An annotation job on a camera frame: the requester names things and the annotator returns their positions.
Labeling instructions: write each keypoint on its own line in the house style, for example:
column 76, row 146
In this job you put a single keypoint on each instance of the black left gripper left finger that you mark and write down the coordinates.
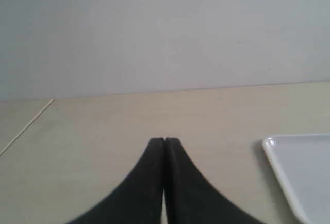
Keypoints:
column 138, row 198

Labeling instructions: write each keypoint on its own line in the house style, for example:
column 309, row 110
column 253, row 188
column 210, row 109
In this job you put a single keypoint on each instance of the white rectangular plastic tray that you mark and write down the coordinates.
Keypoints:
column 301, row 166

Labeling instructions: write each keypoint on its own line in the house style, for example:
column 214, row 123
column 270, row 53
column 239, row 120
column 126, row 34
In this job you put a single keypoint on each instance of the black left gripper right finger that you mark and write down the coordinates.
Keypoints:
column 189, row 197

